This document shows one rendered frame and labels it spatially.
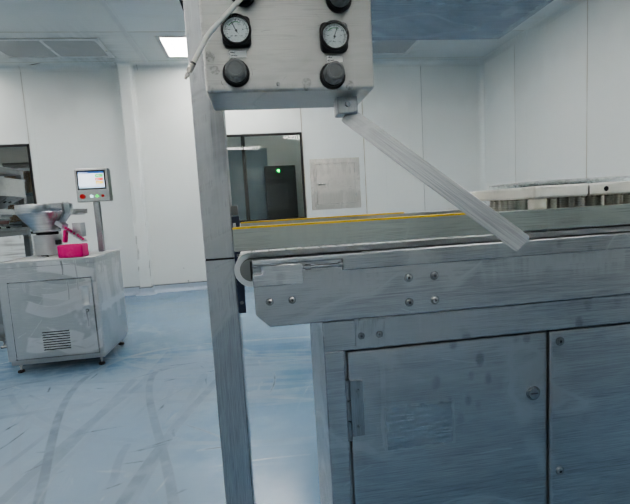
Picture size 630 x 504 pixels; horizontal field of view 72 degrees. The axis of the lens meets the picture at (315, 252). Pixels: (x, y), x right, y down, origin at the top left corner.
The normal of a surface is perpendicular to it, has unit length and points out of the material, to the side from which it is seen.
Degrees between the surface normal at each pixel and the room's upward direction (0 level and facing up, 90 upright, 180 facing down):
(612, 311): 90
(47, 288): 90
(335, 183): 90
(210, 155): 90
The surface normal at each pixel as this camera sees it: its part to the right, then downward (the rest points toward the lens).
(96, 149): 0.15, 0.10
